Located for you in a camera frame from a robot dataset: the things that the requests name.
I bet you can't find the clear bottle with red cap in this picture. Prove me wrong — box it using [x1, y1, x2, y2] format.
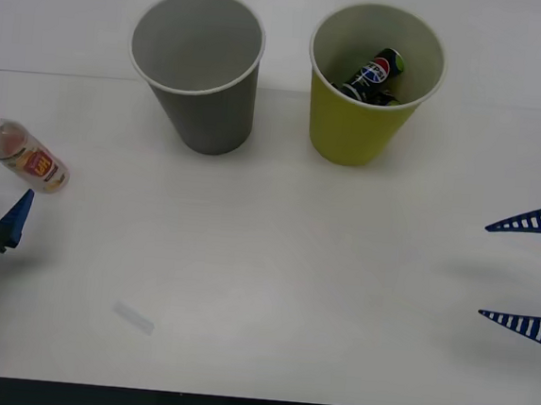
[0, 110, 76, 196]

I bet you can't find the yellow-green plastic bin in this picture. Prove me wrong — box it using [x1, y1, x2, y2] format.
[299, 0, 452, 175]

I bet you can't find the black can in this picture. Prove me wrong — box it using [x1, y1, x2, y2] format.
[329, 79, 404, 108]
[349, 44, 408, 94]

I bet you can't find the grey plastic bin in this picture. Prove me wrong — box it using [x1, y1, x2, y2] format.
[122, 0, 270, 160]

